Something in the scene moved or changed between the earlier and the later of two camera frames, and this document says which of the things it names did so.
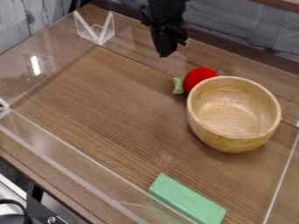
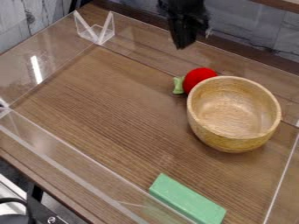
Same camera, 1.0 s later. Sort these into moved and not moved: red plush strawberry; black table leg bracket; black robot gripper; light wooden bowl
Moved: black robot gripper
Not moved: red plush strawberry; black table leg bracket; light wooden bowl
